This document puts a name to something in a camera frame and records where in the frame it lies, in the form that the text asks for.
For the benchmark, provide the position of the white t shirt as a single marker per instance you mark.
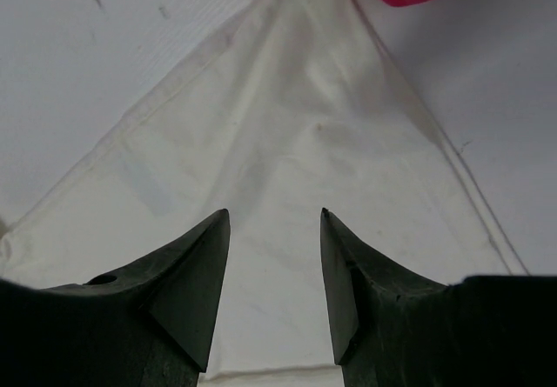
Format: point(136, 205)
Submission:
point(292, 107)

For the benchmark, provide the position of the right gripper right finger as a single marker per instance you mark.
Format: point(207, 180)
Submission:
point(369, 298)

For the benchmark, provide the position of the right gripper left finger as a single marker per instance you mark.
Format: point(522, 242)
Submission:
point(148, 323)

